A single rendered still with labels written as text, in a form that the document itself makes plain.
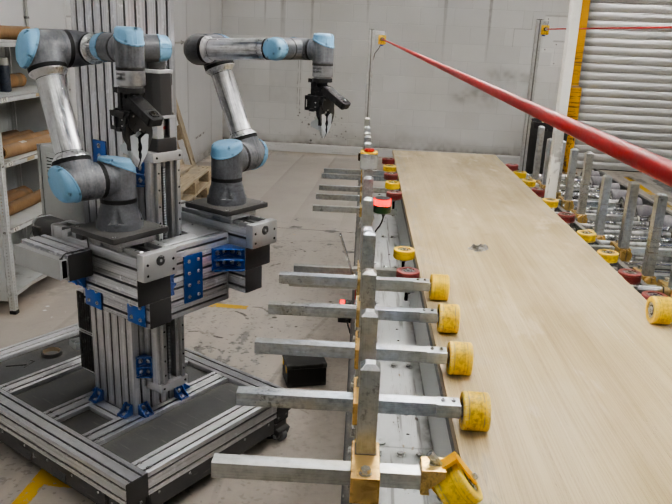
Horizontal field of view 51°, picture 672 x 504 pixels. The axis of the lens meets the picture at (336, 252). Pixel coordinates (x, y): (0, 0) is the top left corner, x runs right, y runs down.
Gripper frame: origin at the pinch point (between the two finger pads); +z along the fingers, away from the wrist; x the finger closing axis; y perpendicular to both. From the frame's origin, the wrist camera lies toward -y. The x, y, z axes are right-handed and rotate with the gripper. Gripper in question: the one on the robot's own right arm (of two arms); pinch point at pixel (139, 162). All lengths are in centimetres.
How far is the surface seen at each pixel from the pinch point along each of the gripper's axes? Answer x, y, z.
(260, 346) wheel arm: 7, -51, 37
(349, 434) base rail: -9, -68, 61
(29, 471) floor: -1, 75, 132
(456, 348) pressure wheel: -18, -90, 34
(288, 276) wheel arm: -35, -25, 36
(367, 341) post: 11, -84, 24
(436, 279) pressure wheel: -60, -62, 34
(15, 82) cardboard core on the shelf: -125, 273, 3
